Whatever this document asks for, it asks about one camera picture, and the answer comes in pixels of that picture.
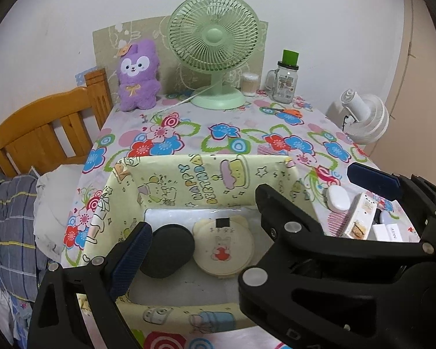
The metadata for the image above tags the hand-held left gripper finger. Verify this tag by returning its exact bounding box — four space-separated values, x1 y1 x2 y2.
28 222 153 349

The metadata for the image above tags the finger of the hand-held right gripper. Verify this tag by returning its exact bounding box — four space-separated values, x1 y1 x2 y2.
348 163 436 243
257 184 436 262

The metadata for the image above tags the white remote control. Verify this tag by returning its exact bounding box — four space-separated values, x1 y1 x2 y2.
341 192 379 240

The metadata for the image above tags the white oval case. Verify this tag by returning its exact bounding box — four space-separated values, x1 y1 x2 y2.
323 185 351 212

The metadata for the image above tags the black round case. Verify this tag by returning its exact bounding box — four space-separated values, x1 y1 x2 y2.
139 223 196 280

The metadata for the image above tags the small white box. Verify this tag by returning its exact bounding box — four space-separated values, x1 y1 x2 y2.
371 223 420 243

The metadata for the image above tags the cream round rabbit compact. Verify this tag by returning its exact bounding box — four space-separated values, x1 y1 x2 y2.
192 217 255 279

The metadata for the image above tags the yellow printed storage box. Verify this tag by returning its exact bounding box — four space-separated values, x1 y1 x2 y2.
81 154 315 333

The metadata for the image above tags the white clip fan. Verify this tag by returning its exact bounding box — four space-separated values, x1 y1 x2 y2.
339 88 390 145

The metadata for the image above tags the floral tablecloth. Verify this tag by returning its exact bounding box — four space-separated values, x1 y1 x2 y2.
60 92 424 349

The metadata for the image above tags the white pillow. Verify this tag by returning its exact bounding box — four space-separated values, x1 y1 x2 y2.
34 163 85 260

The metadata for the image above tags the glass mug jar green lid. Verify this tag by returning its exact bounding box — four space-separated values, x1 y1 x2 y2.
265 49 299 103

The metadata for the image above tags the cotton swab container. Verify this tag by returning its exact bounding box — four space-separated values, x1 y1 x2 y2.
239 73 260 97

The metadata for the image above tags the blue plaid blanket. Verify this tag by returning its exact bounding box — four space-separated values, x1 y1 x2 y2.
0 163 59 300

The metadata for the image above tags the blue printed bed sheet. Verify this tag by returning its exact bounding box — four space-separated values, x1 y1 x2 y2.
0 280 35 349

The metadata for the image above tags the wooden bed headboard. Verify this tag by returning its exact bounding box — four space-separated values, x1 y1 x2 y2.
0 67 113 177

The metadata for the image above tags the green desk fan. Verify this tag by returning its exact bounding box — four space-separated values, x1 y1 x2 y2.
167 0 261 111

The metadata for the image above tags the purple plush toy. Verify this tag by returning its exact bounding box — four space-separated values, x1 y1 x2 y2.
116 41 163 112

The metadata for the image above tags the light blue patterned paper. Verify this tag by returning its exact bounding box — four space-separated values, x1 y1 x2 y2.
75 67 107 85

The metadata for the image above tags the white fan power cord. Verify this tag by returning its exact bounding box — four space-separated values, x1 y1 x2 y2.
156 82 220 114

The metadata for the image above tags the beige printed wall sheet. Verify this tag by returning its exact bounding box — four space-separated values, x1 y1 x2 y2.
92 16 269 97

